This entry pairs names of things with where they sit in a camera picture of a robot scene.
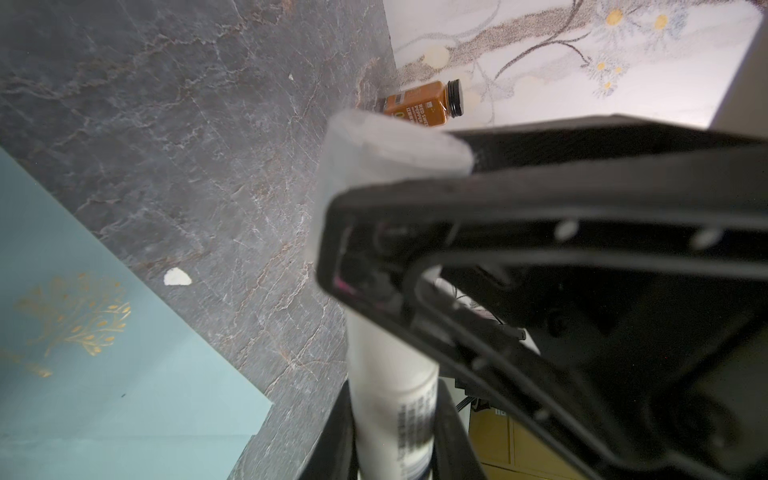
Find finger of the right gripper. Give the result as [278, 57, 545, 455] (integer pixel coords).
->
[451, 115, 767, 173]
[317, 145, 767, 473]

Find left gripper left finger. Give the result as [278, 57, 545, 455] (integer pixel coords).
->
[298, 381, 359, 480]

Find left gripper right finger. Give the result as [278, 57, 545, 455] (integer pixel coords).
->
[431, 380, 487, 480]

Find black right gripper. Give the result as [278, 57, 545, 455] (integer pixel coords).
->
[446, 266, 767, 479]

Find white glue stick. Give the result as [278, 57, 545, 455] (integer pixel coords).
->
[345, 309, 439, 479]

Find light green envelope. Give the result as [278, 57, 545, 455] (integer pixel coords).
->
[1, 156, 271, 479]

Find translucent glue stick cap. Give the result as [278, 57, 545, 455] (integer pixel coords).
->
[304, 109, 474, 263]

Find amber bottle black cap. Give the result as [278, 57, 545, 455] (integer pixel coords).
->
[378, 79, 464, 127]

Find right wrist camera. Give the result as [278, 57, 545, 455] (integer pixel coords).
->
[709, 17, 768, 141]

